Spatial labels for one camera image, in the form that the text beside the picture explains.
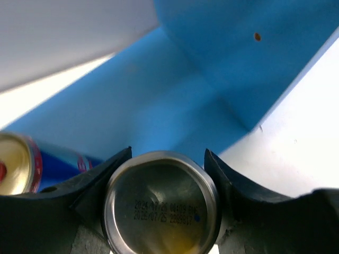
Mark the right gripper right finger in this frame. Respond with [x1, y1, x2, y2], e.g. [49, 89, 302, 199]
[204, 150, 338, 253]

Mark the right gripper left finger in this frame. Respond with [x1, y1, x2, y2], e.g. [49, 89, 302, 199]
[1, 147, 132, 253]

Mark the silver can red tab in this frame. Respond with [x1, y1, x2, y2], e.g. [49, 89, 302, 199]
[1, 131, 103, 195]

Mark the silver blue can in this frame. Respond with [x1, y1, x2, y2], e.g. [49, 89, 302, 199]
[102, 151, 221, 253]

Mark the blue and yellow shelf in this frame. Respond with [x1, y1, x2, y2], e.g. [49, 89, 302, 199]
[5, 1, 338, 163]

